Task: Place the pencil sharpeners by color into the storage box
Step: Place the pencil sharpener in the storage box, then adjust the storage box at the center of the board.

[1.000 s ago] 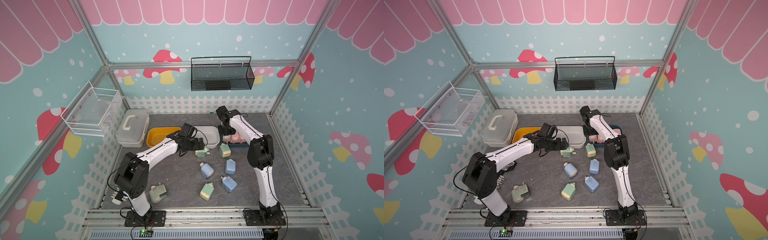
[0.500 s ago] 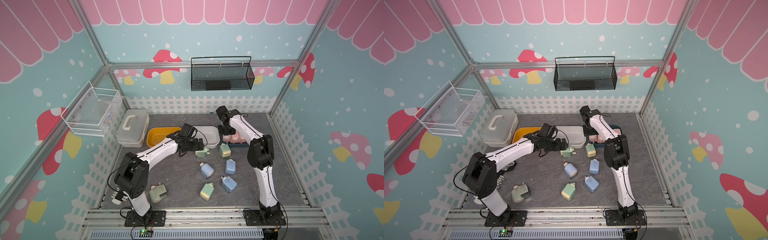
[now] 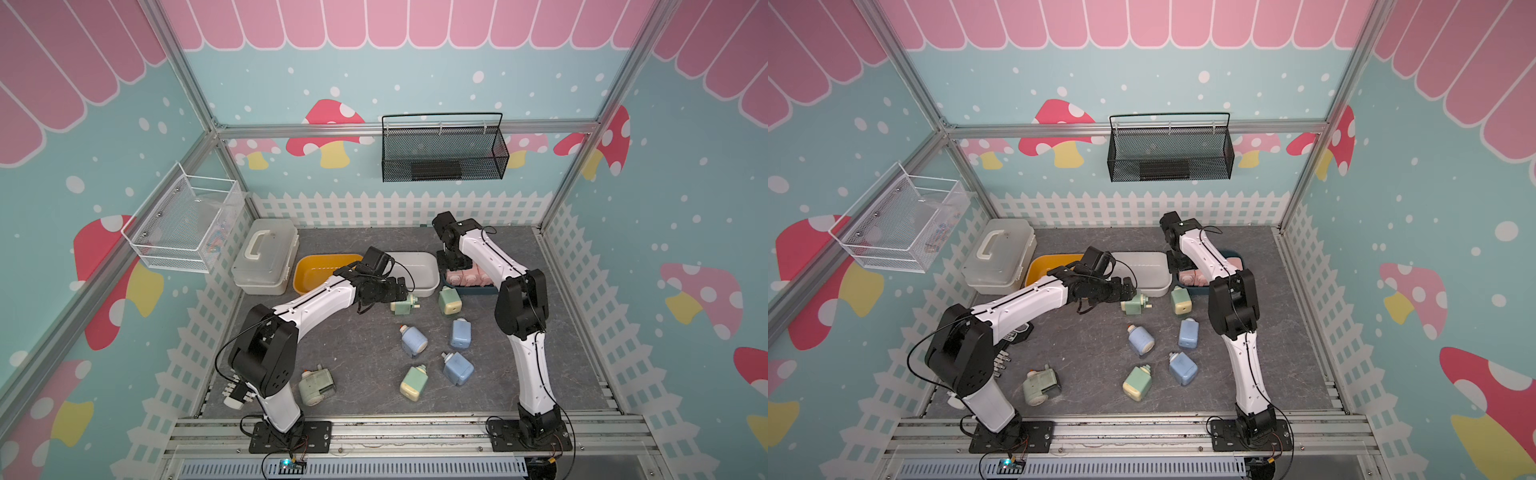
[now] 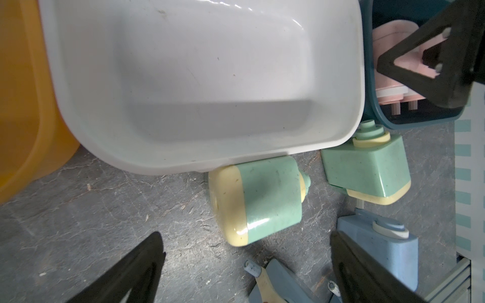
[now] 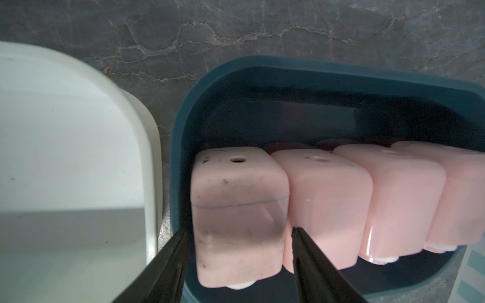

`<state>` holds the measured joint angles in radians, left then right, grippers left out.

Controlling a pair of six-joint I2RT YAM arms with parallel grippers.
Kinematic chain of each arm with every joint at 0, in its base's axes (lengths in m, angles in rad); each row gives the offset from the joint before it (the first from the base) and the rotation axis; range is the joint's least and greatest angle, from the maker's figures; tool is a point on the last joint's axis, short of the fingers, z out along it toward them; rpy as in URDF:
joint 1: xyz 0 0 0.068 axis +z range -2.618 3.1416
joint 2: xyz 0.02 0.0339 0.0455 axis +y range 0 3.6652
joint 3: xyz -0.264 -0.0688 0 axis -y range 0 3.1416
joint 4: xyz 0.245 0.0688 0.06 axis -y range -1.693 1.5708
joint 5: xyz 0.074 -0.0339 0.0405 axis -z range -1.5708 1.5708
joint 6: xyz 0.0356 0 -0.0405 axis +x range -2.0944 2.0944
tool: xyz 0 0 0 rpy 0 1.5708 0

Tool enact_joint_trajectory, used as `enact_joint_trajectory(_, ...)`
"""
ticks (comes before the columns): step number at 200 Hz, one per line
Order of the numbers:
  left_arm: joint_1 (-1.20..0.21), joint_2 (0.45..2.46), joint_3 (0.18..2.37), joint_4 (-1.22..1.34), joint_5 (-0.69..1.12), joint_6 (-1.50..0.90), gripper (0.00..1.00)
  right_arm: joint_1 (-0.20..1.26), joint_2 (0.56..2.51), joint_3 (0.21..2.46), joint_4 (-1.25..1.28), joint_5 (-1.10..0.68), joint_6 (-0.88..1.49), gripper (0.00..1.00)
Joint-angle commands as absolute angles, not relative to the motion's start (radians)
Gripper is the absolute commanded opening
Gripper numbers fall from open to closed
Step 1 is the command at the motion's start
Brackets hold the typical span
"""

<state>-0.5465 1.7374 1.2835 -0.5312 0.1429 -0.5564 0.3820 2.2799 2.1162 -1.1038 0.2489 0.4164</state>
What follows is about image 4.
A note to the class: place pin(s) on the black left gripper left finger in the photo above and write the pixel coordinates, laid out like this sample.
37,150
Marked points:
134,278

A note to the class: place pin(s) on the blue sharpener upper right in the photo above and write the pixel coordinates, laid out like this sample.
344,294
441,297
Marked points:
387,240

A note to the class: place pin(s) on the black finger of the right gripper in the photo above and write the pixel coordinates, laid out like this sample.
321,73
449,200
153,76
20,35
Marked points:
458,60

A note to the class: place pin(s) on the dark teal storage tub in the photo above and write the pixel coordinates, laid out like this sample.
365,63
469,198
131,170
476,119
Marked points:
374,14

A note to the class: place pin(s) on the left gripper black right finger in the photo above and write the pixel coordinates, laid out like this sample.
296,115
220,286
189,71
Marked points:
360,278

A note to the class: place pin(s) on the white plastic storage tub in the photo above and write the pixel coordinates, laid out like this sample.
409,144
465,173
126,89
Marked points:
165,87

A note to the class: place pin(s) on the blue sharpener centre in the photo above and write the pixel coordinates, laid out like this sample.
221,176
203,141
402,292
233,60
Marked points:
276,283

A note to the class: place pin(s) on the blue sharpener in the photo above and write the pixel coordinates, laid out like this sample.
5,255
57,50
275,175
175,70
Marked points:
276,283
387,240

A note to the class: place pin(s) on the green sharpener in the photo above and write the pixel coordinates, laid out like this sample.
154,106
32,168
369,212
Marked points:
372,166
254,200

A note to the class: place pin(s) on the yellow plastic storage tub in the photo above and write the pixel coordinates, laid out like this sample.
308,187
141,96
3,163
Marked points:
35,141

